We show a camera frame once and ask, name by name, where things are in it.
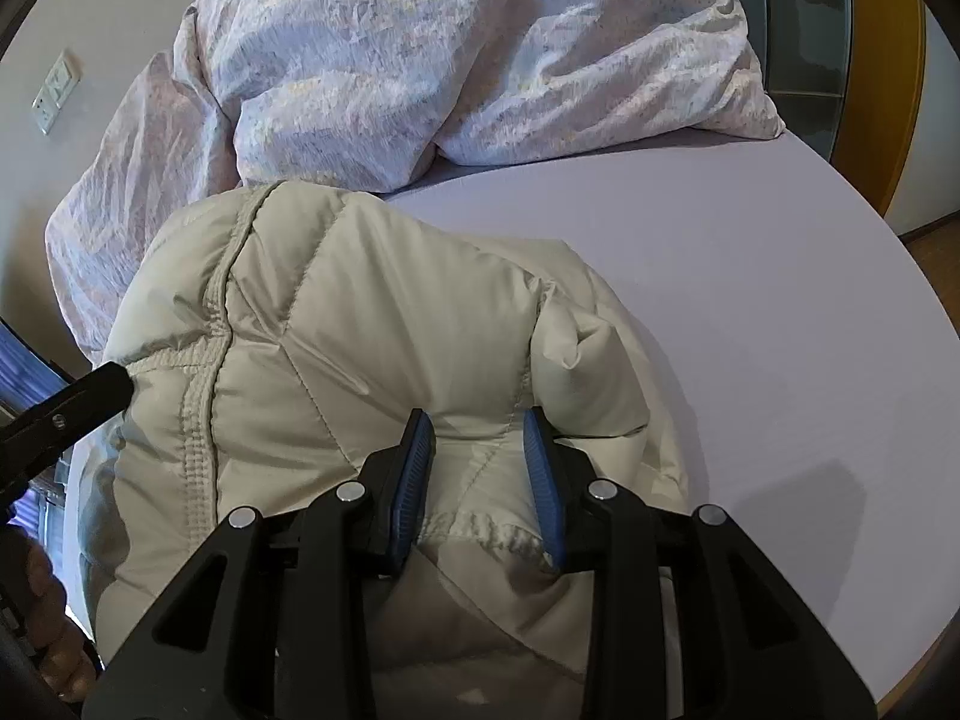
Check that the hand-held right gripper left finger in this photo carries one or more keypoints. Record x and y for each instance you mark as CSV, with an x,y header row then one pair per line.
x,y
416,495

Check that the orange wooden glass cabinet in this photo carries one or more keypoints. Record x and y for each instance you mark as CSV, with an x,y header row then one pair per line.
x,y
900,90

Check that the cream puffer jacket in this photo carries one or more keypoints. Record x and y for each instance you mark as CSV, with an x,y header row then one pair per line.
x,y
337,330

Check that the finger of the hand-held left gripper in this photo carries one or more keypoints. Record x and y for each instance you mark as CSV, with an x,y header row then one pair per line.
x,y
67,412

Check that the person's left hand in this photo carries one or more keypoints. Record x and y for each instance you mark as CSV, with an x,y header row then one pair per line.
x,y
60,630

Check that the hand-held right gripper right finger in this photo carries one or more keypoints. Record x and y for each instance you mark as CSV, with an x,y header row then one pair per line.
x,y
541,495

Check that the pink patterned duvet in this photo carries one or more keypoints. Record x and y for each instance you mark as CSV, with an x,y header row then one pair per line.
x,y
450,52

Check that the white wall socket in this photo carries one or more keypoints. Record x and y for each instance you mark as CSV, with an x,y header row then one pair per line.
x,y
56,90

